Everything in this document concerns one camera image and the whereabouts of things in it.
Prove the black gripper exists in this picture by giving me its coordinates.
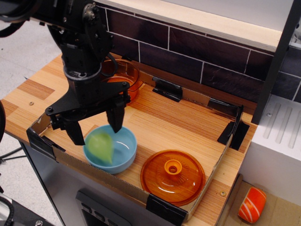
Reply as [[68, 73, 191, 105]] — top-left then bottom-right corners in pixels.
[[45, 77, 130, 145]]

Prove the green plastic pear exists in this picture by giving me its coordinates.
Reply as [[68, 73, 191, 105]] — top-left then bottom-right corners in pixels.
[[87, 132, 114, 165]]

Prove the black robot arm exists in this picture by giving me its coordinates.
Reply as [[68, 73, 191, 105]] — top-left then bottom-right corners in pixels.
[[0, 0, 130, 145]]

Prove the light blue bowl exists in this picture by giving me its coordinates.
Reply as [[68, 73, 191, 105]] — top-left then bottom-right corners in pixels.
[[83, 125, 137, 174]]

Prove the orange transparent pot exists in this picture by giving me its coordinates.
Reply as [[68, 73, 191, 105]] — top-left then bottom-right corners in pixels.
[[101, 59, 143, 101]]

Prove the grey oven control panel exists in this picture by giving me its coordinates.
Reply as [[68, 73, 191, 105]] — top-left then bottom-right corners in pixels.
[[76, 191, 132, 226]]

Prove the orange transparent pot lid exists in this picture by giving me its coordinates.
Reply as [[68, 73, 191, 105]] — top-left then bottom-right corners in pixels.
[[140, 150, 206, 207]]

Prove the cardboard fence with black tape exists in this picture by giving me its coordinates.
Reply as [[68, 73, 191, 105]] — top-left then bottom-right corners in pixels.
[[25, 57, 255, 226]]

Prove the orange salmon sushi toy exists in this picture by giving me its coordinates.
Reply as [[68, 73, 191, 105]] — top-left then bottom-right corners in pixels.
[[238, 187, 267, 224]]

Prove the white sink drainboard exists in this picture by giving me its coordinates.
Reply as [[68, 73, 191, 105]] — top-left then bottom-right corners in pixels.
[[240, 95, 301, 205]]

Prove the black cable sleeve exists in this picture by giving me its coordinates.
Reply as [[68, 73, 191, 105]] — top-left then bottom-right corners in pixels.
[[0, 195, 14, 226]]

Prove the dark grey vertical post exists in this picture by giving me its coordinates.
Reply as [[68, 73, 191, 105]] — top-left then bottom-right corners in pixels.
[[252, 0, 301, 125]]

